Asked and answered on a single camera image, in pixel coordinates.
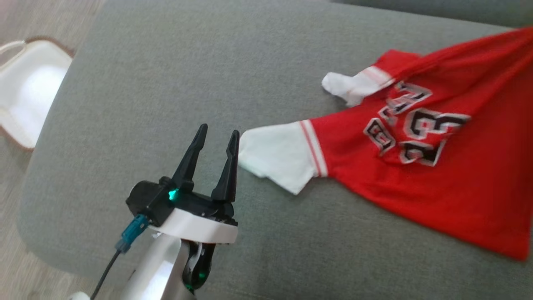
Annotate white laundry basket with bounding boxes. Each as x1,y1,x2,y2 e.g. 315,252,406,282
0,37,75,150

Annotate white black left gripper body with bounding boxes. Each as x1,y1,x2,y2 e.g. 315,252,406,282
148,189,239,245

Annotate red basketball jersey white sleeves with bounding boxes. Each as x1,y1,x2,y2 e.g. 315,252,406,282
238,26,533,261

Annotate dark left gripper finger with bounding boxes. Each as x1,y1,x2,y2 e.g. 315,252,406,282
211,130,240,205
172,124,208,193

